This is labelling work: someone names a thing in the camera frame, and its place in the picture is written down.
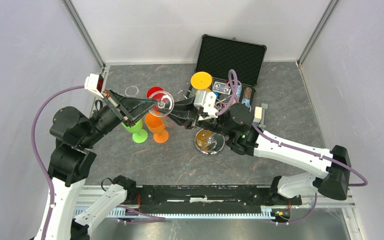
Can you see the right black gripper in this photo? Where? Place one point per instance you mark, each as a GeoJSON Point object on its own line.
{"type": "Point", "coordinates": [185, 113]}

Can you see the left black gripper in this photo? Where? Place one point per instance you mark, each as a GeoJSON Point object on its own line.
{"type": "Point", "coordinates": [132, 108]}

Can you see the clear wine glass front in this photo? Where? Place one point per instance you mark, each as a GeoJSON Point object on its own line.
{"type": "Point", "coordinates": [131, 91]}

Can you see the clear wine glass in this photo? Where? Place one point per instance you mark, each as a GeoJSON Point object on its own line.
{"type": "Point", "coordinates": [131, 91]}
{"type": "Point", "coordinates": [164, 103]}

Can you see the orange plastic wine glass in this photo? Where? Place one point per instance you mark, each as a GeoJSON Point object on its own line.
{"type": "Point", "coordinates": [157, 127]}

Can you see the red plastic wine glass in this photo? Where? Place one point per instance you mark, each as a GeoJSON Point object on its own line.
{"type": "Point", "coordinates": [155, 92]}

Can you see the green plastic wine glass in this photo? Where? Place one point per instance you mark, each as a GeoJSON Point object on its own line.
{"type": "Point", "coordinates": [139, 135]}

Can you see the yellow plastic wine glass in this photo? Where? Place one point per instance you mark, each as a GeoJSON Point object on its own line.
{"type": "Point", "coordinates": [201, 81]}

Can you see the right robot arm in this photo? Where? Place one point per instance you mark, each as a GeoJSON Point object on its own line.
{"type": "Point", "coordinates": [327, 171]}

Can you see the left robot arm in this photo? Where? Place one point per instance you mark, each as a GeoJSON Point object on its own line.
{"type": "Point", "coordinates": [70, 164]}

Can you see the chrome wine glass rack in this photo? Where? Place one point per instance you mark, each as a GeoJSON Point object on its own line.
{"type": "Point", "coordinates": [206, 141]}

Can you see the blue playing card deck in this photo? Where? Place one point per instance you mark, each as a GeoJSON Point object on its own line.
{"type": "Point", "coordinates": [221, 87]}

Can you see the black poker chip case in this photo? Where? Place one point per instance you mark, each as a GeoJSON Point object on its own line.
{"type": "Point", "coordinates": [217, 55]}

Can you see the white toy brick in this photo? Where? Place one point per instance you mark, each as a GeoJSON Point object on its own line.
{"type": "Point", "coordinates": [258, 113]}

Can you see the grey toy brick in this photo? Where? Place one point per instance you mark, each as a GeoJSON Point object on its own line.
{"type": "Point", "coordinates": [264, 107]}

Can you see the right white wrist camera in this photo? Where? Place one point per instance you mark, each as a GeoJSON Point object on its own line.
{"type": "Point", "coordinates": [205, 102]}

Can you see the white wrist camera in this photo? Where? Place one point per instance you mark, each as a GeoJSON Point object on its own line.
{"type": "Point", "coordinates": [205, 102]}
{"type": "Point", "coordinates": [94, 84]}

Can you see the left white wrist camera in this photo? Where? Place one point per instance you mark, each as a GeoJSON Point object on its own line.
{"type": "Point", "coordinates": [94, 84]}

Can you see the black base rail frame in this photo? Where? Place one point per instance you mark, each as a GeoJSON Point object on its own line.
{"type": "Point", "coordinates": [152, 203]}

